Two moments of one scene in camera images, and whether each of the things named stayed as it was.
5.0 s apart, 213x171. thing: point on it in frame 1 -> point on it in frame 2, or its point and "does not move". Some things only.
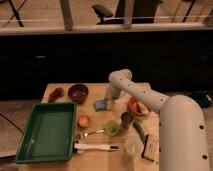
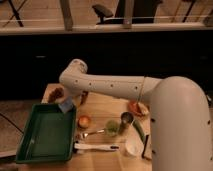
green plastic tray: x=48 y=135 does not move
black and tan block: x=151 y=149 does not move
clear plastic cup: x=134 y=146 does not move
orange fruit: x=84 y=121 does not move
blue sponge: x=100 y=105 -> x=66 y=105
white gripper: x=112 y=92 -> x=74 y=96
